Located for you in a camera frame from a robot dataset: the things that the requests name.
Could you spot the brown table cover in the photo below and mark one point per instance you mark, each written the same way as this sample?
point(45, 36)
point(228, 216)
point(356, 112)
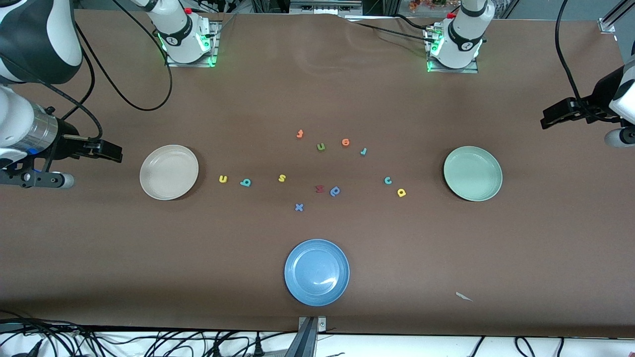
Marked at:
point(248, 99)

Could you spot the pale green plate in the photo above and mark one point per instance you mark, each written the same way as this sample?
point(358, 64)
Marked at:
point(473, 173)

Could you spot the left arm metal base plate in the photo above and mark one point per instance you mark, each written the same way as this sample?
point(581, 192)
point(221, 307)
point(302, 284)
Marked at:
point(471, 70)

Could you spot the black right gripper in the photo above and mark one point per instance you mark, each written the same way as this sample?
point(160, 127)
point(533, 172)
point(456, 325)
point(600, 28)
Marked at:
point(68, 145)

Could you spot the blue plate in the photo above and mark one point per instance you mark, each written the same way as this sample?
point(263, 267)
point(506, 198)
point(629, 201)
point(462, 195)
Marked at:
point(316, 272)

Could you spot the grey metal box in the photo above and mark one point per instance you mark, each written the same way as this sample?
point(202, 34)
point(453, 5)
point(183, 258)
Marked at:
point(325, 7)

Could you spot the white paper scrap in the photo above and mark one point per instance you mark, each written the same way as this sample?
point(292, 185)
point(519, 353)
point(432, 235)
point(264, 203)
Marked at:
point(464, 296)

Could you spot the beige brown plate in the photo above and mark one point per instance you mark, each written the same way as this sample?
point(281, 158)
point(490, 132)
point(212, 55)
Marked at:
point(168, 172)

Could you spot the aluminium frame profile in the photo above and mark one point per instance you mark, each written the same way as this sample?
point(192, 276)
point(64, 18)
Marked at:
point(607, 25)

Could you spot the blue foam letter p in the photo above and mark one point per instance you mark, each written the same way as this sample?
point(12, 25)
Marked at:
point(335, 191)

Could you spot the teal foam letter b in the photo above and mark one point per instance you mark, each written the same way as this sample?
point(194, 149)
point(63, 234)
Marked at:
point(245, 183)

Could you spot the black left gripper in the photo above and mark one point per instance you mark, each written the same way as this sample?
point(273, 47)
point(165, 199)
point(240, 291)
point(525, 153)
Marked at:
point(592, 105)

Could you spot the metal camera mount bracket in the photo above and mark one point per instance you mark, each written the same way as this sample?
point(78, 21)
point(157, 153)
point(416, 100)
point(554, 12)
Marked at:
point(307, 337)

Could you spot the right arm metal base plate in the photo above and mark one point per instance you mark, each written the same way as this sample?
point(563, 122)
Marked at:
point(214, 49)

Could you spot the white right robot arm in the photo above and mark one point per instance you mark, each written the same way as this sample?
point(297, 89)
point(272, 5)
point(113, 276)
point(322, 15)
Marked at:
point(30, 29)

